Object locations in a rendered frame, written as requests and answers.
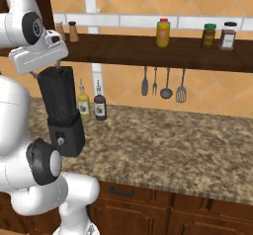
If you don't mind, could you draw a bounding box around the olive jar with green lid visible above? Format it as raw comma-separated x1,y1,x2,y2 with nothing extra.
201,23,217,50

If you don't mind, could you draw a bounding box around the brown shaker with black cap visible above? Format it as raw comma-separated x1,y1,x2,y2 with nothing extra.
67,21,80,43

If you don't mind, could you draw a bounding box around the grey hanging ladle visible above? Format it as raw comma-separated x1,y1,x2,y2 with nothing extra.
159,66,174,100

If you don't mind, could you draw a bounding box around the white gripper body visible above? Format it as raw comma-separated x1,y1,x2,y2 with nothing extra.
8,40,70,76

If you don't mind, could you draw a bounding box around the black blender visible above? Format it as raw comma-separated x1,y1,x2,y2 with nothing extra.
37,65,86,158

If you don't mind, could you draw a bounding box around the grey hanging slotted spatula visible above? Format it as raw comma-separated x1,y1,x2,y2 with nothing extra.
175,68,188,104

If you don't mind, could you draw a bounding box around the brown wooden drawer front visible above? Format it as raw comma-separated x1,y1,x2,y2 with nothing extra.
97,180,155,204
171,193,253,224

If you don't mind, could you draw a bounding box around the dark sauce bottle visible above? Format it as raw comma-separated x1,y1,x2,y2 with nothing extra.
93,79,109,121

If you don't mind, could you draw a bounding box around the yellow bottle with red cap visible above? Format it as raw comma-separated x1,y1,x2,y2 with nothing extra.
155,17,172,48

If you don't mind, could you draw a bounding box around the brown shaker with grey cap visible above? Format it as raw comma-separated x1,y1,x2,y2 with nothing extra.
54,21,66,42

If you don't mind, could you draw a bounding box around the brown jar with black lid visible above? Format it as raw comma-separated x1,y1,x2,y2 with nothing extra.
218,21,238,52

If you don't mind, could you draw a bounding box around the dark wooden shelf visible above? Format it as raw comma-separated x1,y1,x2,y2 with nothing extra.
60,33,253,74

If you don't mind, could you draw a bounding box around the black drawer handle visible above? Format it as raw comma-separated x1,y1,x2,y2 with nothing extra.
109,186,135,197

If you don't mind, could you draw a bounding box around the yellow oil bottle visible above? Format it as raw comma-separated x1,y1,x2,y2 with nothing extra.
76,78,93,121

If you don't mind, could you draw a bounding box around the grey hanging fork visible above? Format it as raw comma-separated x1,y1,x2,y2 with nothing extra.
151,66,159,97

